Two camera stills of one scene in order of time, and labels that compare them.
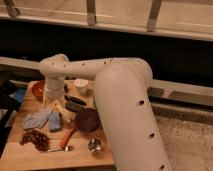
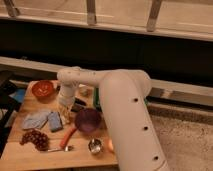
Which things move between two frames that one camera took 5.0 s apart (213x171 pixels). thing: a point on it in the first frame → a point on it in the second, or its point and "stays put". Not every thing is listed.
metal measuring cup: x=95 y=146 stays put
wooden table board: x=61 y=131 stays put
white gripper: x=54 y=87 → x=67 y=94
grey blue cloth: x=35 y=120 stays put
